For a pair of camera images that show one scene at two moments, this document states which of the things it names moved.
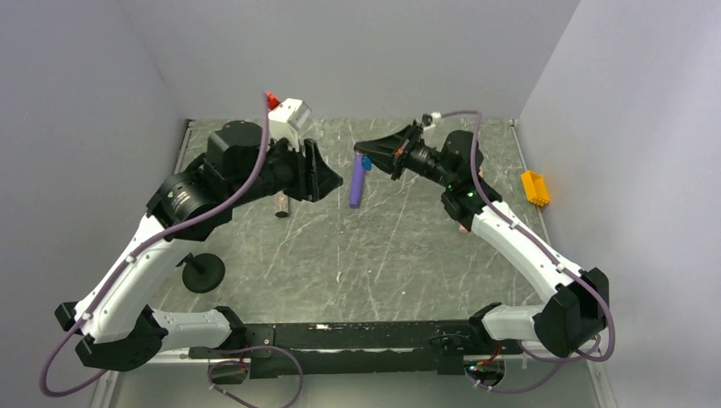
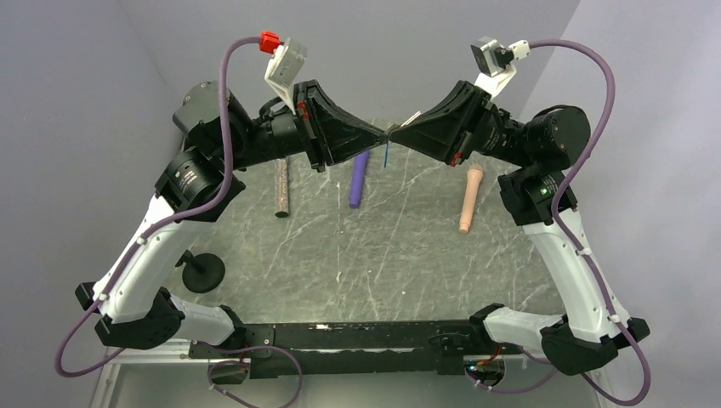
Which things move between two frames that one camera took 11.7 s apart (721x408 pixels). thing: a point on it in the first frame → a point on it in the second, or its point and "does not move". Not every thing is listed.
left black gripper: [315, 176] → [330, 133]
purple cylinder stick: [357, 182] does not move
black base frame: [349, 350] does not move
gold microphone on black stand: [202, 272] does not move
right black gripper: [389, 152] → [451, 129]
